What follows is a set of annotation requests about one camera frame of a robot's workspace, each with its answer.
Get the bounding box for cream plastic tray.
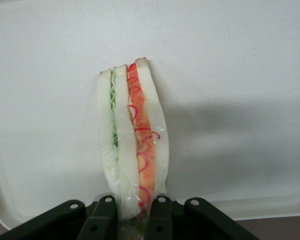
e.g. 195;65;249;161
0;0;300;231

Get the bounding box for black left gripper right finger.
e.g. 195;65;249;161
144;195;261;240

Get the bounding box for plastic-wrapped triangle sandwich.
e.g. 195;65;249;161
97;56;171;240

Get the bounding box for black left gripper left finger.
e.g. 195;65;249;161
0;194;121;240

